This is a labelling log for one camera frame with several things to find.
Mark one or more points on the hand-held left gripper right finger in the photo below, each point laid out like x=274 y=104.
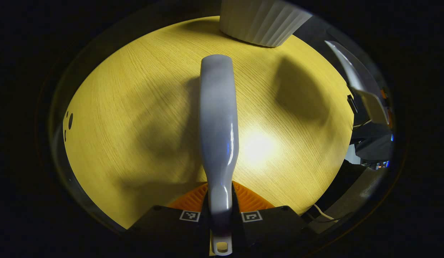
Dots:
x=275 y=229

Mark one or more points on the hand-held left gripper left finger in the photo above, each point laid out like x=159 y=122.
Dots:
x=164 y=229

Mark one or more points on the small grey broom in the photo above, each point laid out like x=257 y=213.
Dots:
x=218 y=125

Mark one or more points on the grey dustpan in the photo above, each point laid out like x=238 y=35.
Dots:
x=354 y=71

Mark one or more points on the white ribbed garbage bin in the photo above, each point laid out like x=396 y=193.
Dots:
x=261 y=21

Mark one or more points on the dark cloth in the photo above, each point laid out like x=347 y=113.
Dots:
x=372 y=147

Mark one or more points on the black desk edge bracket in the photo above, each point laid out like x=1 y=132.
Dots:
x=352 y=104

